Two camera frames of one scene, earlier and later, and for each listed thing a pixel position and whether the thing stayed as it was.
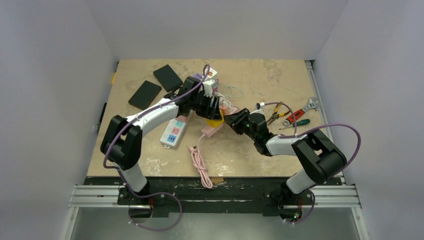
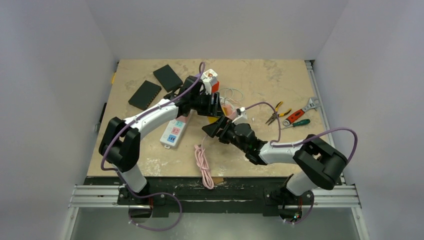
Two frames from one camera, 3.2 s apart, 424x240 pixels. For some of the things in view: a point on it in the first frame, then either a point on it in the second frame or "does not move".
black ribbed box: [144, 95] does not move
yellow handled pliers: [275, 115] does not move
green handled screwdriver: [303, 122] does not move
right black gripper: [236, 120] to [221, 130]
